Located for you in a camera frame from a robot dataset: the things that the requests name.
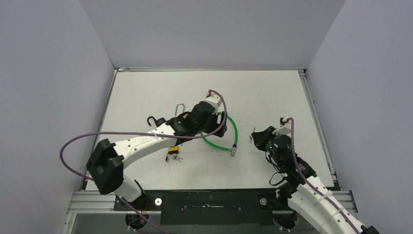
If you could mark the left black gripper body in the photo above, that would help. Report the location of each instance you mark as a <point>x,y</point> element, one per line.
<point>212,125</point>

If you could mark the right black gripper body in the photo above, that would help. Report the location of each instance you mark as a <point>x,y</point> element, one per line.
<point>262,138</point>

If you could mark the green cable lock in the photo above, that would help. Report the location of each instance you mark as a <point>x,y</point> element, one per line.
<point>236,137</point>

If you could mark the brass padlock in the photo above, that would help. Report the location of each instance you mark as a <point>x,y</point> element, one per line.
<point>179,109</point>

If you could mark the silver cable lock barrel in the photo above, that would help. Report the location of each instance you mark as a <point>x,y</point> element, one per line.
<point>233,150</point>

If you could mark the yellow black padlock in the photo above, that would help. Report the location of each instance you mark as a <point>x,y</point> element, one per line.
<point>173,150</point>

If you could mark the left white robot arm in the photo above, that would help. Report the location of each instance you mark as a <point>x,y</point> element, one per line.
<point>109,159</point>

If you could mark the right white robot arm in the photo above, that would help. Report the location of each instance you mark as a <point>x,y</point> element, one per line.
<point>303,191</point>

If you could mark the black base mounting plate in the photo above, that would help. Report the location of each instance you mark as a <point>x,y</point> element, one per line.
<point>218,207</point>

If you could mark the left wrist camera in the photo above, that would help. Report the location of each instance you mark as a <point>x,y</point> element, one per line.
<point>213,99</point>

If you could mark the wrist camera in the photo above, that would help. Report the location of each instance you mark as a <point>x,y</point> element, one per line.
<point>213,99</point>
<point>283,126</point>

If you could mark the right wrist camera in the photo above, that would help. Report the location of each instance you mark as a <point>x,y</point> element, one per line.
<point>283,126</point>

